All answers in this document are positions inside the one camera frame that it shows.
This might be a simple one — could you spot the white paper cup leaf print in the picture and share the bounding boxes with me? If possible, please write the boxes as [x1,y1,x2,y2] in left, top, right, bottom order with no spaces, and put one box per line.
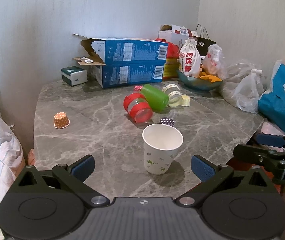
[142,124,184,175]

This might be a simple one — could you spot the green plastic cup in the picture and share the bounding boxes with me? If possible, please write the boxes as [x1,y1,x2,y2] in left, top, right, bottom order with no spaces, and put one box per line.
[140,84,169,112]

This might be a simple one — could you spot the blue shopping bag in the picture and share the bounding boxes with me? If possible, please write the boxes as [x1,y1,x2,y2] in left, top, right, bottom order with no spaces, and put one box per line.
[258,61,285,132]

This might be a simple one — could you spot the orange dotted cupcake liner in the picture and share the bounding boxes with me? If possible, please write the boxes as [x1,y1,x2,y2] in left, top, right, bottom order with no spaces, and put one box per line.
[54,112,70,129]

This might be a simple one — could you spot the grey plastic bag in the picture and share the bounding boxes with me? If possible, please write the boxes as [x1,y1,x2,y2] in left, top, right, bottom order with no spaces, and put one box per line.
[219,61,266,114]

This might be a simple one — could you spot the purple dotted cupcake liner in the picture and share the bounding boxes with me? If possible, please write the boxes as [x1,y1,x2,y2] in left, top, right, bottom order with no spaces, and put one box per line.
[159,117,175,127]

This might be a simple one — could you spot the red banded glass jar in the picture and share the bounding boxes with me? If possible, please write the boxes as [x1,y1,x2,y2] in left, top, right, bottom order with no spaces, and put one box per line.
[123,92,153,124]

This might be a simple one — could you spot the small green white box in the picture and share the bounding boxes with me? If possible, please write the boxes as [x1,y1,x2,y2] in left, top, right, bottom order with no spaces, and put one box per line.
[61,66,88,87]

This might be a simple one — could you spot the dark green bowl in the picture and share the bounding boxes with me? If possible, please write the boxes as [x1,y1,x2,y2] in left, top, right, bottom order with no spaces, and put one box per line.
[177,70,223,91]

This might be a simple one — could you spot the lower blue cardboard box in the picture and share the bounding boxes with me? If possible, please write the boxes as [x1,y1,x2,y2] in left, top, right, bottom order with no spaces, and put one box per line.
[91,63,164,88]

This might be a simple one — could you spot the blue cardboard box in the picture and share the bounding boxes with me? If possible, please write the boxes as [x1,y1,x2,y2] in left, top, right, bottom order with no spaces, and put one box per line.
[73,33,168,65]
[91,63,164,88]

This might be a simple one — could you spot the red dotted cupcake liner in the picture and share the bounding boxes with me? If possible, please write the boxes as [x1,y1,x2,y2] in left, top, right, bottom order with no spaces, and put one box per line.
[134,85,143,91]

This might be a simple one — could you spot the orange snack packets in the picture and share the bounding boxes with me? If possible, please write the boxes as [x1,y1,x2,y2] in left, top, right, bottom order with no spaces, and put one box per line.
[199,70,222,83]

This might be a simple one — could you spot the clear plastic snack bag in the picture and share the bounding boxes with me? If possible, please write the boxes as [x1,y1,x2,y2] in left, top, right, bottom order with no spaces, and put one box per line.
[202,44,227,80]

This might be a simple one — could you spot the red yellow tin box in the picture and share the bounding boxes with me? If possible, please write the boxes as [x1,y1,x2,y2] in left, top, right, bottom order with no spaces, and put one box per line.
[155,38,179,79]

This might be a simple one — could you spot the upper blue cardboard box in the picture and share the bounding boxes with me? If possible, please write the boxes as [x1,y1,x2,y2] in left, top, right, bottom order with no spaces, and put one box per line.
[73,33,168,65]

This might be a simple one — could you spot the black paper shopping bag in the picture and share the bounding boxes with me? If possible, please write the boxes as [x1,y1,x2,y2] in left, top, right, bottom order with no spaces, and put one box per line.
[196,23,216,56]

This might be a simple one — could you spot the white red cardboard box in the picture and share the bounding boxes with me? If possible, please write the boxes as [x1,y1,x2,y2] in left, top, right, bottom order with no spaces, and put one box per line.
[158,24,198,48]

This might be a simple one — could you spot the white drawstring candy bag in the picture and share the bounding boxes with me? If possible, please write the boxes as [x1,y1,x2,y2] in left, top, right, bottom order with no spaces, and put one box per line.
[179,38,201,78]

